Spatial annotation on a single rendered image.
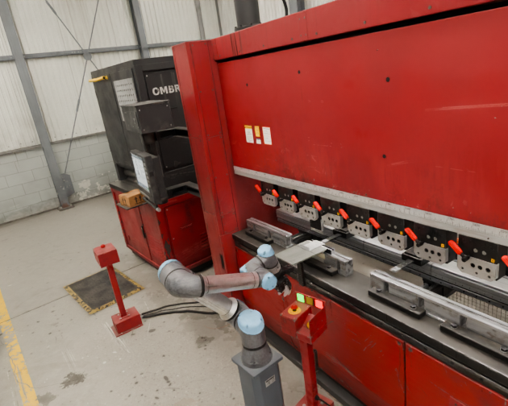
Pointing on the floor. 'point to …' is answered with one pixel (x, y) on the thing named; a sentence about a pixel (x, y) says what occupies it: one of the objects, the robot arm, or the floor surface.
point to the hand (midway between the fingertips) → (288, 292)
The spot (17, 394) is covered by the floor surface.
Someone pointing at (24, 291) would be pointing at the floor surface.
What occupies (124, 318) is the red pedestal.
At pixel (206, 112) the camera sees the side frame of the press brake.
